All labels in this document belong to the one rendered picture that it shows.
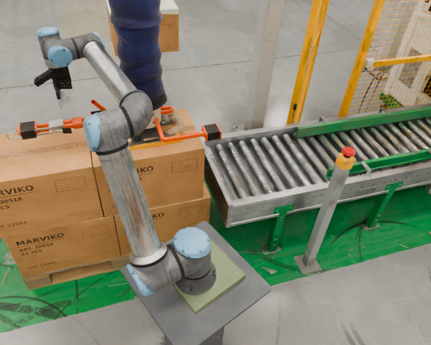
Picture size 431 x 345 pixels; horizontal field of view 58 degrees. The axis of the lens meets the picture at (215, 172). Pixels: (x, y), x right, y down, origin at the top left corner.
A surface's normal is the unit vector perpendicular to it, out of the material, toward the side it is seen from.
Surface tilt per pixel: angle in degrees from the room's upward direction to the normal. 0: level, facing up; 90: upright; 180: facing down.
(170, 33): 90
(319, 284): 0
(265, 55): 90
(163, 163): 90
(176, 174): 90
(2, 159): 0
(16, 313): 0
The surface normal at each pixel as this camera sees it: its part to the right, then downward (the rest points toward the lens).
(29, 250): 0.30, 0.65
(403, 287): 0.05, -0.73
